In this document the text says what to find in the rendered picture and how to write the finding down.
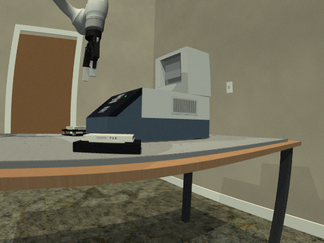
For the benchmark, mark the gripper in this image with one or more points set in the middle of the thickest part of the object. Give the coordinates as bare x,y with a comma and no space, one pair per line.
92,53

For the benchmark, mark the grey and dark blue benchtop lab instrument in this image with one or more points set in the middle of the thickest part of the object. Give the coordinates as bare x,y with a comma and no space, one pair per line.
178,107

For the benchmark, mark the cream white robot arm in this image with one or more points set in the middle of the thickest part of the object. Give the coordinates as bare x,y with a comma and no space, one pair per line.
92,17

